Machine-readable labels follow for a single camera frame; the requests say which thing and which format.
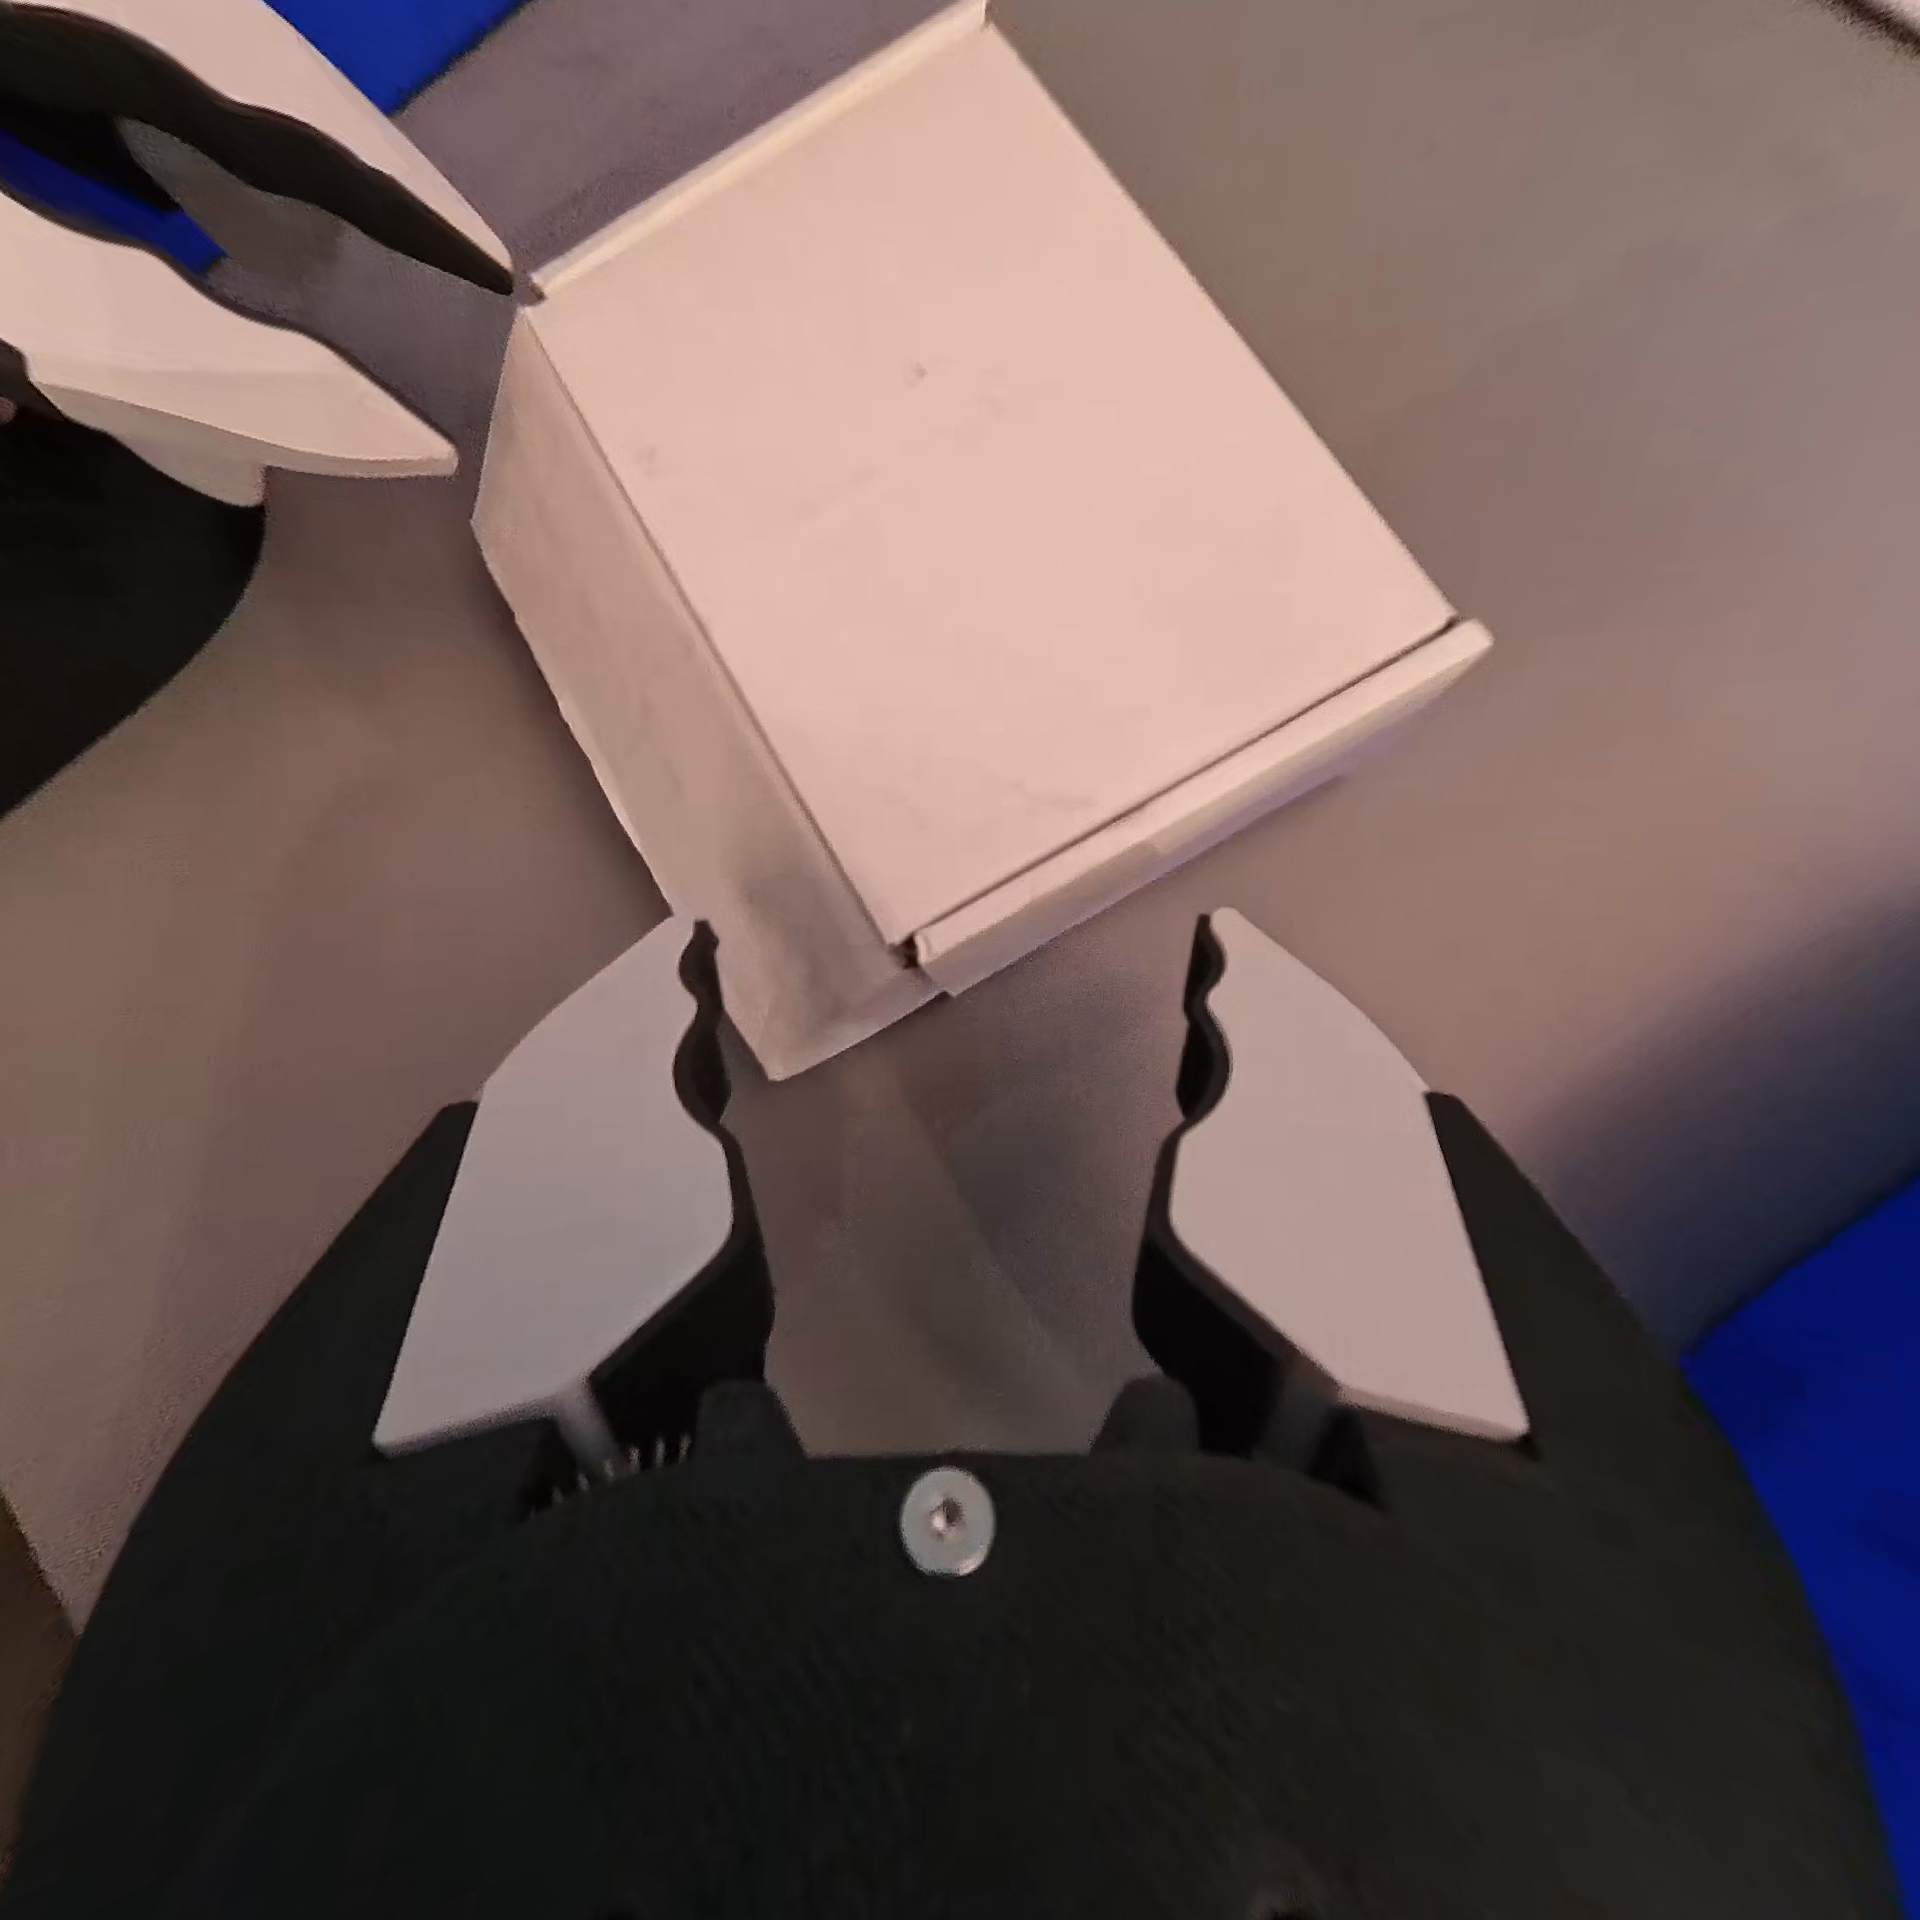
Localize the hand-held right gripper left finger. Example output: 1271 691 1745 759
373 918 777 1460

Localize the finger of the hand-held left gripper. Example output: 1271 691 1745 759
0 0 522 296
0 183 460 505

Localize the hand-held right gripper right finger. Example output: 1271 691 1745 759
1137 903 1531 1441

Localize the white cardboard box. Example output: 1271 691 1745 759
469 0 1495 1085

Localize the blue cloth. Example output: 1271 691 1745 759
1678 1169 1920 1920
266 0 452 117

